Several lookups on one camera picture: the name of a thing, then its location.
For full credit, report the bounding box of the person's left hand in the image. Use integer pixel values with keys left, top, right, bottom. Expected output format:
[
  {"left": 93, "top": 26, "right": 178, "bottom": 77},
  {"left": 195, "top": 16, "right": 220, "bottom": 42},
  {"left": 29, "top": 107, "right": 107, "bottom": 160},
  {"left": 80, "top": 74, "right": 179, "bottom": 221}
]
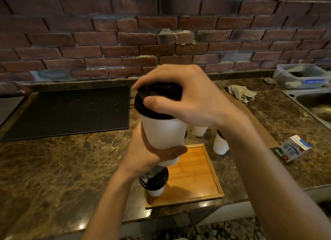
[{"left": 120, "top": 121, "right": 188, "bottom": 178}]

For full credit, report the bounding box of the person's right hand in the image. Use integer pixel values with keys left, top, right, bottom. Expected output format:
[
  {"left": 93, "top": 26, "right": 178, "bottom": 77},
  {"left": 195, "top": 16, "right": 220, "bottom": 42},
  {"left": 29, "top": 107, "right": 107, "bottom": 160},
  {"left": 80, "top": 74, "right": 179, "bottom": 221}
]
[{"left": 132, "top": 64, "right": 254, "bottom": 136}]

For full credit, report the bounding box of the white paper cup black lid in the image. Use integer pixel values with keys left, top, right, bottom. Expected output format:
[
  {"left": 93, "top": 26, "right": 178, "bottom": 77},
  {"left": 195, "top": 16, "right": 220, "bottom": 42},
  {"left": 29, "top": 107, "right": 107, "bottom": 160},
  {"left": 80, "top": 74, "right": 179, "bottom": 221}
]
[
  {"left": 134, "top": 82, "right": 188, "bottom": 167},
  {"left": 139, "top": 166, "right": 169, "bottom": 198}
]

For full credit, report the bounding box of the counter lidded cup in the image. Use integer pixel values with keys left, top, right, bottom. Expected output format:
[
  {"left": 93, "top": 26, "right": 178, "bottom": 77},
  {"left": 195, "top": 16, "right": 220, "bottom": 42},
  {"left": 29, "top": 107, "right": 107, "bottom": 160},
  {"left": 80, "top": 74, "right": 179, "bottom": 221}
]
[{"left": 191, "top": 125, "right": 230, "bottom": 156}]

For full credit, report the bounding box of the square wooden tray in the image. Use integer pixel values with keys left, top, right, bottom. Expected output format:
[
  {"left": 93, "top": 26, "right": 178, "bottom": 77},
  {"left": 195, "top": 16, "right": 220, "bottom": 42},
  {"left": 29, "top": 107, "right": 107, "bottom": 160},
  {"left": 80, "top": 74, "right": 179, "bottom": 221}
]
[{"left": 144, "top": 143, "right": 225, "bottom": 210}]

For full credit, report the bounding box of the person's left forearm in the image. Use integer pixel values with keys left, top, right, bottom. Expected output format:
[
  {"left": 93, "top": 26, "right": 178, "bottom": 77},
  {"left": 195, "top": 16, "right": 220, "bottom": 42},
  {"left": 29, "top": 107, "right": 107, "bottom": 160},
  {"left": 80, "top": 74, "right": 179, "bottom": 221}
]
[{"left": 81, "top": 167, "right": 140, "bottom": 240}]

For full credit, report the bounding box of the person's right forearm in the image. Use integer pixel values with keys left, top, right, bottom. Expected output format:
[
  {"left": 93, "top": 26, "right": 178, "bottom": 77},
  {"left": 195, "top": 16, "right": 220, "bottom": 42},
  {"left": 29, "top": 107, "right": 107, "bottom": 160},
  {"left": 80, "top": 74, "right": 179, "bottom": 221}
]
[{"left": 225, "top": 118, "right": 331, "bottom": 240}]

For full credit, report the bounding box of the crumpled beige rag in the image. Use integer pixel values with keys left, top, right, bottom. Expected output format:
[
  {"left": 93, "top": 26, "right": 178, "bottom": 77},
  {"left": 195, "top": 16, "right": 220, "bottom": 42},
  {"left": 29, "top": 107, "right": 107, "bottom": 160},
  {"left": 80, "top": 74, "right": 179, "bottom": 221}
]
[{"left": 227, "top": 84, "right": 257, "bottom": 104}]

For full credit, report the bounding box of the brown flat board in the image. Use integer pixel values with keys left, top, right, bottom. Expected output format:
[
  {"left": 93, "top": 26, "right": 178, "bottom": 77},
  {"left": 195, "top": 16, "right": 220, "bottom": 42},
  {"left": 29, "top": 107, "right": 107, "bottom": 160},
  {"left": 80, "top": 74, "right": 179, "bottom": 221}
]
[{"left": 221, "top": 88, "right": 280, "bottom": 149}]

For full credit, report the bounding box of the black rubber mat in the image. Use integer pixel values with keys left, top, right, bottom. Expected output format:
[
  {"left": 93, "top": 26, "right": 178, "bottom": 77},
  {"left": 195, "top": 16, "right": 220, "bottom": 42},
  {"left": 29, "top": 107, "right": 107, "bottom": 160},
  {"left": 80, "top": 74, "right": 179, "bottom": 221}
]
[{"left": 1, "top": 85, "right": 131, "bottom": 142}]

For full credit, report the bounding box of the white blue milk carton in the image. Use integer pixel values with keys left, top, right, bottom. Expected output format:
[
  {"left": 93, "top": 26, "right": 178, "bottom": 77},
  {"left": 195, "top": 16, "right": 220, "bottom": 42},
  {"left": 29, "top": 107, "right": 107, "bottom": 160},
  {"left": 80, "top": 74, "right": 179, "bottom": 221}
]
[{"left": 274, "top": 135, "right": 313, "bottom": 163}]

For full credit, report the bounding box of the clear plastic container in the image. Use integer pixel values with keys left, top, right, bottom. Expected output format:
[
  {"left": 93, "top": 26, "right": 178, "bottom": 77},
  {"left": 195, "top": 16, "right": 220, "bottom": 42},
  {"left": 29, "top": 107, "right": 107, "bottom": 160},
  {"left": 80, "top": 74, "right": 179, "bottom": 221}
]
[{"left": 273, "top": 63, "right": 331, "bottom": 90}]

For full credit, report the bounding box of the steel sink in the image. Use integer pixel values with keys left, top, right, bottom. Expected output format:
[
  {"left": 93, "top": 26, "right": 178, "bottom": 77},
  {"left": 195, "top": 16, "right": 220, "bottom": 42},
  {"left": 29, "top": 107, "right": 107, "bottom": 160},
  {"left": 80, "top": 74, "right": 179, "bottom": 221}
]
[{"left": 282, "top": 87, "right": 331, "bottom": 131}]

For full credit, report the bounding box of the grey metal panel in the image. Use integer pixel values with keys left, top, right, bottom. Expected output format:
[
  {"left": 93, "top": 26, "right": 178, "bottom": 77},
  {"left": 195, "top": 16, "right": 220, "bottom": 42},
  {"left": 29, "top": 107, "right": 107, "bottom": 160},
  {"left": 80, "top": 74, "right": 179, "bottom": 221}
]
[{"left": 0, "top": 96, "right": 25, "bottom": 127}]

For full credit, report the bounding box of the white drawer front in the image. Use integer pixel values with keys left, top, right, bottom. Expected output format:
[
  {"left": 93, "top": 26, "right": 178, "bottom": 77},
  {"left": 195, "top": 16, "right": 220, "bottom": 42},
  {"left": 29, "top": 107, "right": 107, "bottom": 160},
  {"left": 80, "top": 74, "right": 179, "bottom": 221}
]
[{"left": 305, "top": 185, "right": 331, "bottom": 204}]

